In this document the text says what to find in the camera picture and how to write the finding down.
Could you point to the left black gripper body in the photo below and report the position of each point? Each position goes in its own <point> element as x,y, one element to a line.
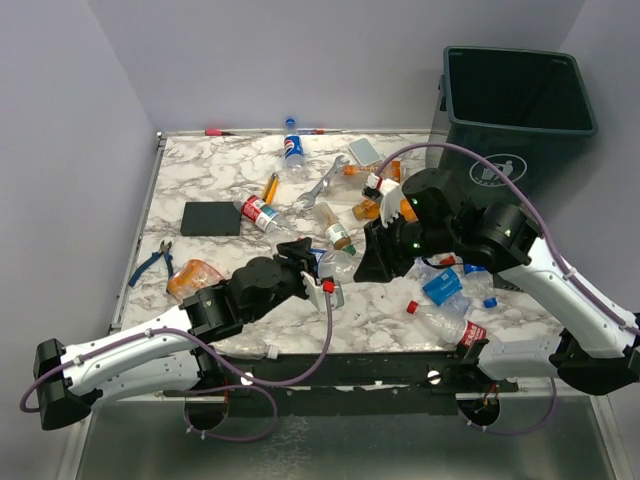
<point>291,278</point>

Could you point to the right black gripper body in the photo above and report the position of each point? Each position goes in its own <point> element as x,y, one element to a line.
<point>403,241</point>

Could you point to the Pepsi bottle blue cap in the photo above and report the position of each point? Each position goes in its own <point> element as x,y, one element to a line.
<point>340,265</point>

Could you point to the red cap water bottle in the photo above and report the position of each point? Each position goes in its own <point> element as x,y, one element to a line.
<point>449,327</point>

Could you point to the large orange drink bottle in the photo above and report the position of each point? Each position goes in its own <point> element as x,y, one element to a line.
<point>191,277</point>

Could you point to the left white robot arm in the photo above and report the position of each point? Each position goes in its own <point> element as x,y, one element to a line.
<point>68,379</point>

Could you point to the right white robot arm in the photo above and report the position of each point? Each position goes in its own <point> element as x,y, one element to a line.
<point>429,214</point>

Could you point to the dark green plastic bin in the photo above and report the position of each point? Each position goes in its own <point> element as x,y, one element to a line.
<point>527,112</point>

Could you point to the Starbucks coffee bottle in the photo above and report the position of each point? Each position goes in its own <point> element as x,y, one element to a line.
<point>333,230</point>

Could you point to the plain orange juice bottle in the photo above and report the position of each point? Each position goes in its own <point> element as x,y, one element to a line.
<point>407,212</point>

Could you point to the red label water bottle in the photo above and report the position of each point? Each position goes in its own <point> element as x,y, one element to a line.
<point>262,215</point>

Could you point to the orange juice bottle patterned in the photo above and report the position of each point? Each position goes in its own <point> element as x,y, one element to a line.
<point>366,210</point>

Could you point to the silver wrench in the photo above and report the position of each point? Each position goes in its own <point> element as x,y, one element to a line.
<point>308,199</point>

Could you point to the small red label bottle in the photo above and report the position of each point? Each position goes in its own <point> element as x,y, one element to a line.
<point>447,260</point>

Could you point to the yellow utility knife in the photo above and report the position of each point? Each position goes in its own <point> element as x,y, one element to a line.
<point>270,188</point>

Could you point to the light blue label bottle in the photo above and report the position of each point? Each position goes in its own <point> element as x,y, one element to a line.
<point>442,286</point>

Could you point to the crushed orange label bottle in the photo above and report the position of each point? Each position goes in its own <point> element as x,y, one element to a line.
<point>394,171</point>

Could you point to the upright Pepsi bottle far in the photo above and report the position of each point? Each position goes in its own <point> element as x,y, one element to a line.
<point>295,165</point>

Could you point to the black foam pad left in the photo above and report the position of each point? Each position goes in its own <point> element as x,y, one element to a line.
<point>212,219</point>

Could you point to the black foam pad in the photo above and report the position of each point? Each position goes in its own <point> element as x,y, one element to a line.
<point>502,284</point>
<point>212,219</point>

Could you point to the Pepsi bottle right side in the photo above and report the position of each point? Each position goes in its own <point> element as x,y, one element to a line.
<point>481,284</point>

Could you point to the white power bank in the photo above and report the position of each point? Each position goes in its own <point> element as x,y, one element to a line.
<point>364,152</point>

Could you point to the clear crushed bottle front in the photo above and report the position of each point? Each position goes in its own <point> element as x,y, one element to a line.
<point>247,347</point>

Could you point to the black foam pad right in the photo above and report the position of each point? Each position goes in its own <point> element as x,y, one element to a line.
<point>502,284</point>

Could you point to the red marker pen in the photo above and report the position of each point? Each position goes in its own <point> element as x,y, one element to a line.
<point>218,133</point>

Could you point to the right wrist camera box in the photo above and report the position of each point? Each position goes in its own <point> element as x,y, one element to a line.
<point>387,193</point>

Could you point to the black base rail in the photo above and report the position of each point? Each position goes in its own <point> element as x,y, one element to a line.
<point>380,384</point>

